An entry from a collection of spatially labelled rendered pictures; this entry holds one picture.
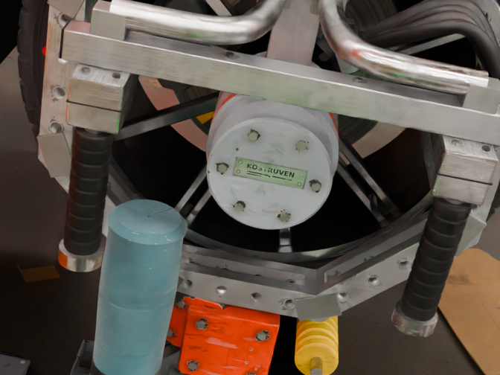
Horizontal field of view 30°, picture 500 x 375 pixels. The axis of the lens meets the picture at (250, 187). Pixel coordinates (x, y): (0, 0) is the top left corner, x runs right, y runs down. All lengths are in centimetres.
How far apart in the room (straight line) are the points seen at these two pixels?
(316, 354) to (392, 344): 97
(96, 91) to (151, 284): 29
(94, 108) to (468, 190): 35
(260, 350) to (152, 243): 28
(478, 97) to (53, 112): 50
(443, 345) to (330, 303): 109
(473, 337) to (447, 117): 148
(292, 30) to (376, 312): 135
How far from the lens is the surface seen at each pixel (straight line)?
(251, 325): 121
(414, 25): 93
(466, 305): 242
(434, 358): 222
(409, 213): 123
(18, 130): 283
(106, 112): 85
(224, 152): 93
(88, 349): 178
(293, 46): 104
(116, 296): 107
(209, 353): 124
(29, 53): 119
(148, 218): 105
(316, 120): 96
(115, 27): 85
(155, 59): 85
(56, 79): 109
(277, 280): 120
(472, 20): 92
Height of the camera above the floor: 129
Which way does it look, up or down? 29 degrees down
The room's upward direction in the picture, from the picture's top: 12 degrees clockwise
